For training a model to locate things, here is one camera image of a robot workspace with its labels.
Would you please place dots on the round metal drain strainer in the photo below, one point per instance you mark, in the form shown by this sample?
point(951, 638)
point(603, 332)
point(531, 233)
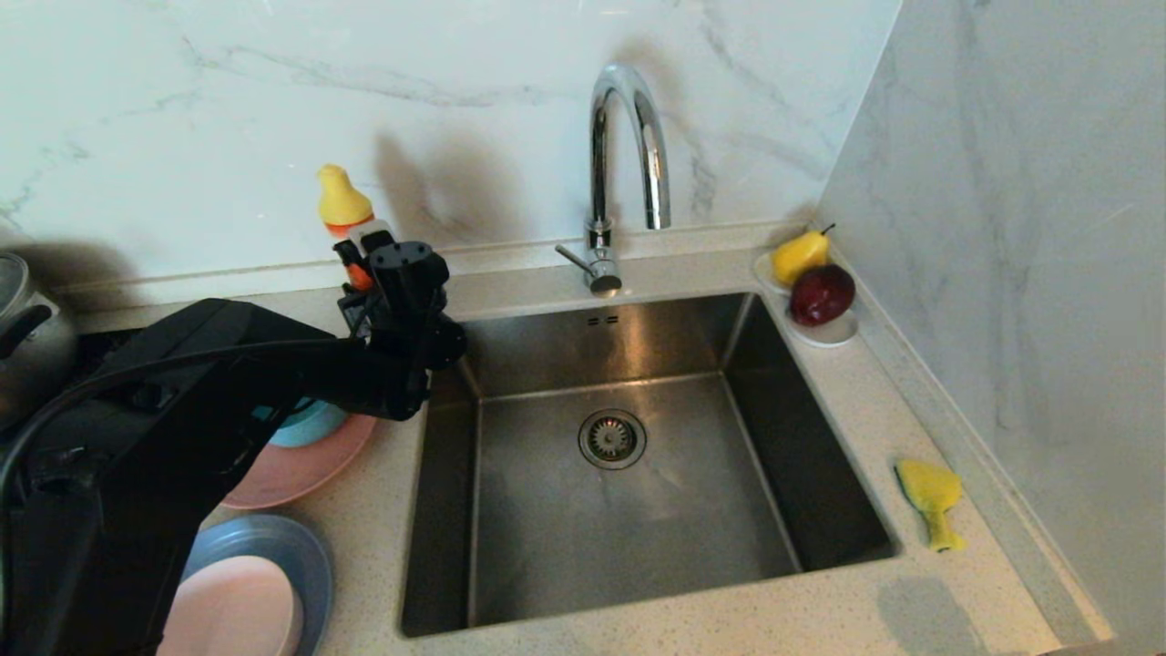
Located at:
point(612, 439)

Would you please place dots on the small white fruit dish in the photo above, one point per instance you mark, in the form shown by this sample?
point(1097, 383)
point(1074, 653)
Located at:
point(831, 337)

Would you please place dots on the teal bowl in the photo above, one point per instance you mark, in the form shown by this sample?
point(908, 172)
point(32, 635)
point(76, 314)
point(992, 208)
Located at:
point(314, 426)

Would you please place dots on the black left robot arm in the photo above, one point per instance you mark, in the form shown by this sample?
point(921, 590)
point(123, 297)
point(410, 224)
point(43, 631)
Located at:
point(182, 437)

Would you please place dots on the yellow-capped orange dish soap bottle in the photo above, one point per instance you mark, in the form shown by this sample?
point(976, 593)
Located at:
point(344, 200)

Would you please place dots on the yellow pear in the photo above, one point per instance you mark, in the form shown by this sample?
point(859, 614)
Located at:
point(799, 258)

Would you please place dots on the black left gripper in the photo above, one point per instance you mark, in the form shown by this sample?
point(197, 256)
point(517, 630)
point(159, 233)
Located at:
point(410, 301)

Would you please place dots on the dark red apple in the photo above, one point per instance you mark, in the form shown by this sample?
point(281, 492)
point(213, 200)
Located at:
point(822, 294)

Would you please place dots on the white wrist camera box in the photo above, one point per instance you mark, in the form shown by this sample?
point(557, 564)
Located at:
point(369, 235)

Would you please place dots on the pink bowl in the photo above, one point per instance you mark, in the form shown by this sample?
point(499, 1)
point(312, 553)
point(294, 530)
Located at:
point(246, 610)

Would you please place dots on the stainless steel sink basin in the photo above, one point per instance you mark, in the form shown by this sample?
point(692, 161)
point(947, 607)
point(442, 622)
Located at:
point(565, 547)

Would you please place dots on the chrome gooseneck faucet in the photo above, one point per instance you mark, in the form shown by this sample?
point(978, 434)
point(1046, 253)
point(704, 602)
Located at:
point(598, 182)

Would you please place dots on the large blue-grey plate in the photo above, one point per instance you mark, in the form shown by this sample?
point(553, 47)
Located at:
point(305, 556)

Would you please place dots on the large pink plate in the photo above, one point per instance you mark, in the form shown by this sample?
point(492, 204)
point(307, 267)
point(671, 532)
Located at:
point(310, 471)

